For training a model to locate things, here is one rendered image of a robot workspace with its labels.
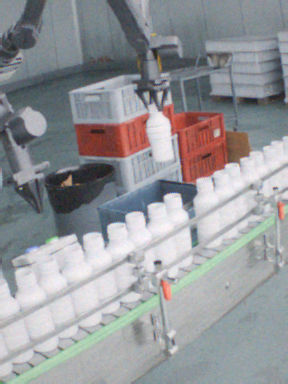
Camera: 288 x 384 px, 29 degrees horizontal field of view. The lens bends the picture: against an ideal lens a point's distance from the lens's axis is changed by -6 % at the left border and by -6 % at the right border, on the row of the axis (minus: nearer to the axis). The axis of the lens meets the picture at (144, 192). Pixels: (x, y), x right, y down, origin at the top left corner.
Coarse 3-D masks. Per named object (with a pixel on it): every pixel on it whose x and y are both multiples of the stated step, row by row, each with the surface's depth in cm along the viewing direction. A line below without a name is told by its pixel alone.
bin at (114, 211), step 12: (156, 180) 212; (168, 180) 210; (132, 192) 204; (144, 192) 208; (156, 192) 213; (168, 192) 212; (180, 192) 208; (192, 192) 204; (108, 204) 196; (120, 204) 200; (132, 204) 204; (144, 204) 209; (108, 216) 190; (120, 216) 186; (144, 216) 179; (192, 216) 180; (192, 228) 181; (108, 240) 195; (192, 240) 182; (276, 276) 182
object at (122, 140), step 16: (80, 128) 374; (96, 128) 365; (112, 128) 358; (128, 128) 359; (144, 128) 373; (80, 144) 378; (96, 144) 370; (112, 144) 361; (128, 144) 361; (144, 144) 373
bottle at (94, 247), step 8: (88, 240) 109; (96, 240) 110; (88, 248) 110; (96, 248) 110; (88, 256) 111; (96, 256) 110; (104, 256) 111; (96, 264) 110; (104, 264) 110; (112, 272) 112; (96, 280) 111; (104, 280) 111; (112, 280) 112; (96, 288) 112; (104, 288) 111; (112, 288) 112; (104, 296) 112; (112, 296) 113; (112, 304) 113; (104, 312) 113; (112, 312) 114
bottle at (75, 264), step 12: (72, 252) 105; (72, 264) 106; (84, 264) 107; (72, 276) 105; (84, 276) 106; (84, 288) 106; (72, 300) 107; (84, 300) 107; (96, 300) 109; (84, 312) 108; (84, 324) 109; (96, 324) 110
